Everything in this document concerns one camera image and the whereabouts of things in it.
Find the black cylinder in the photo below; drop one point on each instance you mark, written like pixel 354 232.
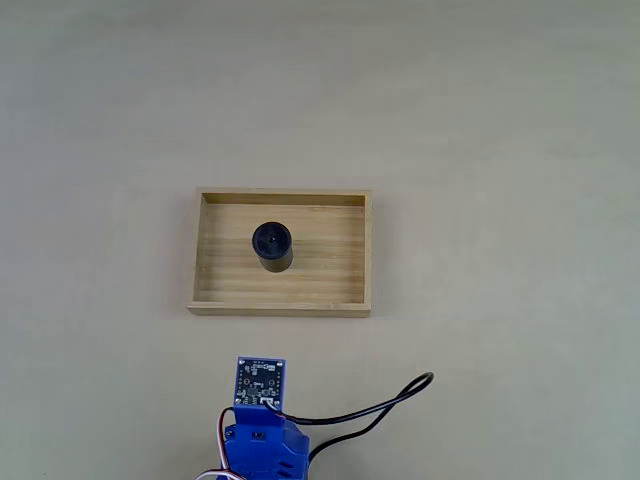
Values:
pixel 272 245

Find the shallow wooden box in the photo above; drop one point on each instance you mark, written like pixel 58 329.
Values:
pixel 325 280

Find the blue camera circuit board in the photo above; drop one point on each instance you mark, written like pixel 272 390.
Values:
pixel 261 381

